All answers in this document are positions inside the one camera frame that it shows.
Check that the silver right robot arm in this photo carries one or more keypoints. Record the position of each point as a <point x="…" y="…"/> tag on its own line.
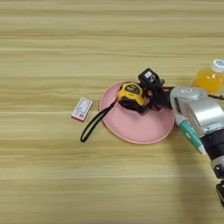
<point x="201" y="113"/>

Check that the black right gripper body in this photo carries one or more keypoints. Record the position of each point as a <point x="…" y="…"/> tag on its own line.
<point x="160" y="97"/>

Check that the small red white box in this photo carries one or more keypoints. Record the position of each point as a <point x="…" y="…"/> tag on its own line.
<point x="82" y="109"/>

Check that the pink round plate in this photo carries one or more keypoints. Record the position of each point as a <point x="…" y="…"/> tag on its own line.
<point x="140" y="125"/>

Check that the white green toothpaste tube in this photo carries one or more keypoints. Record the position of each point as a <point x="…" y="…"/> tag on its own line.
<point x="189" y="132"/>

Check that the black box with white label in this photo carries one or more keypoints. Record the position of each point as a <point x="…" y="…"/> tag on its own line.
<point x="149" y="77"/>

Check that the orange juice bottle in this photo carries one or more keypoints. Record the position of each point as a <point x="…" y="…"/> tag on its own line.
<point x="208" y="80"/>

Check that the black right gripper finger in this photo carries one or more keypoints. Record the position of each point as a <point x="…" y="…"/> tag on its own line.
<point x="145" y="110"/>

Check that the yellow black tape measure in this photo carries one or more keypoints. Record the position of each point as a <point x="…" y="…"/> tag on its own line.
<point x="131" y="93"/>

